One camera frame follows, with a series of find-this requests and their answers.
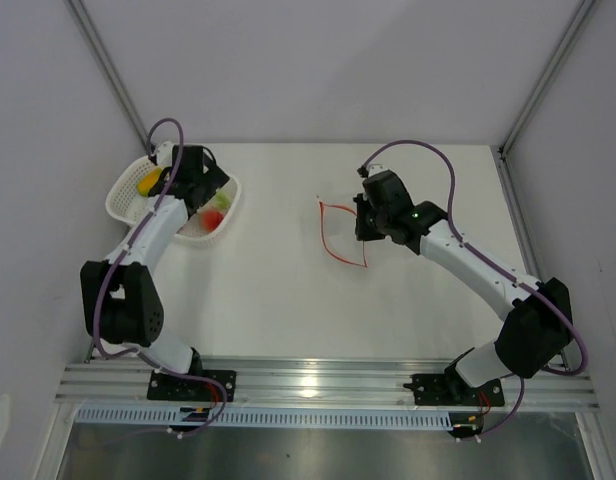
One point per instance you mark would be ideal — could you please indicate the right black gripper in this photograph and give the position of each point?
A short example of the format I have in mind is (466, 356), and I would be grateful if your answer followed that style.
(362, 232)

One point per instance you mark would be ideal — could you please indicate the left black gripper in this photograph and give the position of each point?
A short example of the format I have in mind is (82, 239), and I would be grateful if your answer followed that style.
(213, 180)

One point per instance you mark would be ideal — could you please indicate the clear red zip bag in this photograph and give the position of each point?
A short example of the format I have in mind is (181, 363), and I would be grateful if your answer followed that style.
(337, 223)

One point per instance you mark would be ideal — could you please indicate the green white toy cabbage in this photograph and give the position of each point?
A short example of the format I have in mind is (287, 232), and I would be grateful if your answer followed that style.
(221, 201)

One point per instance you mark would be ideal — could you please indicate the red toy tomato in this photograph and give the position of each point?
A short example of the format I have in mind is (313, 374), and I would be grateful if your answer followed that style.
(210, 220)

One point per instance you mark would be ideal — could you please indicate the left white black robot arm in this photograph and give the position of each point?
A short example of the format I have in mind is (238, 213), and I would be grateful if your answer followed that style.
(122, 308)

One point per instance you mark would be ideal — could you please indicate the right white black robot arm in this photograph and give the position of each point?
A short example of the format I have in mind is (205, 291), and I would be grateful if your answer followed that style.
(536, 315)

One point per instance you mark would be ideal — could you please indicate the yellow green toy mango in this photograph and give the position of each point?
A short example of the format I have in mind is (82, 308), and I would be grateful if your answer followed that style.
(148, 181)

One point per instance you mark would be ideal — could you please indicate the white perforated plastic basket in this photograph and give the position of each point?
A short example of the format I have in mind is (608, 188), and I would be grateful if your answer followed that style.
(123, 203)

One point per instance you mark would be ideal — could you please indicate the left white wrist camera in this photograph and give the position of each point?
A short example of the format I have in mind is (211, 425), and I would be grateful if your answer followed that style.
(161, 155)

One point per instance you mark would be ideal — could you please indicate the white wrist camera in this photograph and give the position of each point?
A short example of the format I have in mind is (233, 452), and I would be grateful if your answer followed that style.
(161, 155)
(366, 171)

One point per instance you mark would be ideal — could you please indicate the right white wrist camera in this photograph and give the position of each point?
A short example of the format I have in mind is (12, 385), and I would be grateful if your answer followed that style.
(366, 171)

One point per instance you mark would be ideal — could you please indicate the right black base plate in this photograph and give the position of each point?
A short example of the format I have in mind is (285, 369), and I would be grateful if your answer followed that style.
(435, 390)

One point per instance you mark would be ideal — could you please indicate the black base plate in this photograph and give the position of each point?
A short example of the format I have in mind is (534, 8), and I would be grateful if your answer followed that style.
(435, 390)
(164, 387)

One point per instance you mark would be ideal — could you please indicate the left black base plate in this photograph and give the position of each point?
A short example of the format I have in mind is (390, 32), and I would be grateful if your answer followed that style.
(164, 387)

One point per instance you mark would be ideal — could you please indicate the left aluminium frame post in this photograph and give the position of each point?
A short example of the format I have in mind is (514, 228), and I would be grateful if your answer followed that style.
(95, 44)

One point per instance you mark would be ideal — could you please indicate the aluminium frame post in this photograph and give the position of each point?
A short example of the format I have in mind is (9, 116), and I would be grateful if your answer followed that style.
(557, 59)
(95, 44)

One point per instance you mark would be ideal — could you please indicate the aluminium mounting rail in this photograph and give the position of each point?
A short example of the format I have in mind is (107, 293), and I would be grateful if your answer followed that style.
(316, 383)

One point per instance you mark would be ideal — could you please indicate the white slotted cable duct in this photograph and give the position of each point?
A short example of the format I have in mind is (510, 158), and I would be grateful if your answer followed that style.
(267, 417)

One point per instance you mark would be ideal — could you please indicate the right aluminium frame post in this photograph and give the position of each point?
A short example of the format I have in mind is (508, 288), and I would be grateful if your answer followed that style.
(557, 59)

